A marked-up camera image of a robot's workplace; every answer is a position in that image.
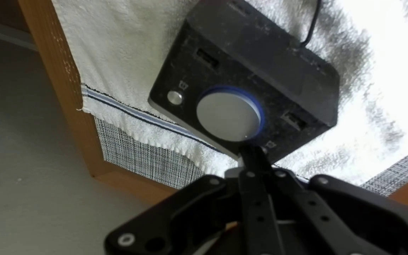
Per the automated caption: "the thin black clock cable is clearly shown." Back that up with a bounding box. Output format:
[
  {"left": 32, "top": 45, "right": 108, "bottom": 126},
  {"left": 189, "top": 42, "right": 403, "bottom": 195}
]
[{"left": 298, "top": 0, "right": 322, "bottom": 48}]

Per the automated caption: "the black cube alarm clock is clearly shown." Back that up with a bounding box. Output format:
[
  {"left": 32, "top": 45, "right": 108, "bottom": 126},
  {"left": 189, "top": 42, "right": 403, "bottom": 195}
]
[{"left": 147, "top": 0, "right": 341, "bottom": 164}]

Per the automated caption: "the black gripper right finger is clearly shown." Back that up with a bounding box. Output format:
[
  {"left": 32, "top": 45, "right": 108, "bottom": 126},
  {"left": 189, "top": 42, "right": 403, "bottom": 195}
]
[{"left": 254, "top": 140, "right": 408, "bottom": 255}]

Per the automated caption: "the wooden nightstand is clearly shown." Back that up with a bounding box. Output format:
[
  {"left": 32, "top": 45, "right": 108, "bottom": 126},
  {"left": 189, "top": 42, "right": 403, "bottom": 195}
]
[{"left": 16, "top": 0, "right": 408, "bottom": 209}]

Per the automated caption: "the white towel with blue stripes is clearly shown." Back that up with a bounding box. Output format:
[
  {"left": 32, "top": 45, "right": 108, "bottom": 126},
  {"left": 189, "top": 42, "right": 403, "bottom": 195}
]
[{"left": 50, "top": 0, "right": 408, "bottom": 187}]

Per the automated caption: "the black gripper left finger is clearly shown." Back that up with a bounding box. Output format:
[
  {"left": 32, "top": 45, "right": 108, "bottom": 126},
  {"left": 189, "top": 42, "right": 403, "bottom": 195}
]
[{"left": 103, "top": 140, "right": 267, "bottom": 255}]

